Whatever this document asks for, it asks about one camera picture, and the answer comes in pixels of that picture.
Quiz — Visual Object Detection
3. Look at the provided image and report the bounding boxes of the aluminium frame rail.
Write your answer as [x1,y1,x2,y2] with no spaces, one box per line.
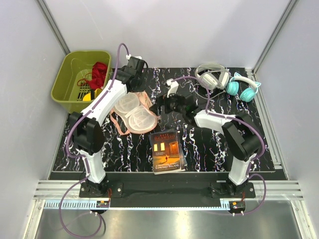
[30,175,316,239]

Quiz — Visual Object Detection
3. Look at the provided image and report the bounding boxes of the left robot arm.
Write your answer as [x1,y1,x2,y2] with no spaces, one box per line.
[67,55,147,197]

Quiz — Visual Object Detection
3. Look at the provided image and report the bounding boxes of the teal cat-ear headphones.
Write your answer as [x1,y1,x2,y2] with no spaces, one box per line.
[226,72,262,103]

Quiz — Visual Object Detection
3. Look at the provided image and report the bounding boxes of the orange paperback book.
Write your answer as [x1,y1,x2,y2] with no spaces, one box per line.
[149,129,187,174]

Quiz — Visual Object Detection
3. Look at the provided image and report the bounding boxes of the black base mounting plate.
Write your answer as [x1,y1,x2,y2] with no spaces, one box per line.
[79,172,256,209]

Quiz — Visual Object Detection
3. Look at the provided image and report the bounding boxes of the pink patterned mesh laundry bag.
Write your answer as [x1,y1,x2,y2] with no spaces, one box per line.
[110,91,159,135]

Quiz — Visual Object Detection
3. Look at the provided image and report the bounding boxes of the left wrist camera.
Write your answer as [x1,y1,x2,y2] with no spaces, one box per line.
[126,54,148,74]

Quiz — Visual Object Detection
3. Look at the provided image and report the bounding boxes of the yellow bra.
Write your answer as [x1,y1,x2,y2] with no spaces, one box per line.
[82,88,102,102]

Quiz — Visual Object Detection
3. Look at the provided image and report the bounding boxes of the olive green plastic basket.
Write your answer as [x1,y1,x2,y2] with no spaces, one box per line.
[51,50,112,114]

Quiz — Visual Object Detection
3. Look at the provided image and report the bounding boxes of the red bra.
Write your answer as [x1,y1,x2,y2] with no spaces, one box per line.
[77,62,108,90]

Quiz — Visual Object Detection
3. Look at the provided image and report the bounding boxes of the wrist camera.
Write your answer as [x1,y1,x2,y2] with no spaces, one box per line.
[165,79,179,98]
[126,54,148,74]

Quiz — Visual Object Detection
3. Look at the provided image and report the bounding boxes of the white grey headphones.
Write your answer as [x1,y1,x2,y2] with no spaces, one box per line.
[194,63,231,97]

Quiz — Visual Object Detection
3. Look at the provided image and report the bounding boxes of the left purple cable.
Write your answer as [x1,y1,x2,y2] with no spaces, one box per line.
[58,42,132,237]

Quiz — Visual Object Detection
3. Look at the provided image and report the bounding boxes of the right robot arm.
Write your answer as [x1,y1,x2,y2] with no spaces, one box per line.
[150,94,265,198]

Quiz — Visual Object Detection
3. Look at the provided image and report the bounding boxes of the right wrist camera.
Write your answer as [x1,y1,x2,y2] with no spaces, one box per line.
[165,79,179,98]

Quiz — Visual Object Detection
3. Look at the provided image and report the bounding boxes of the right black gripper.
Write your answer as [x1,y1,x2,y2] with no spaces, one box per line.
[149,89,185,117]

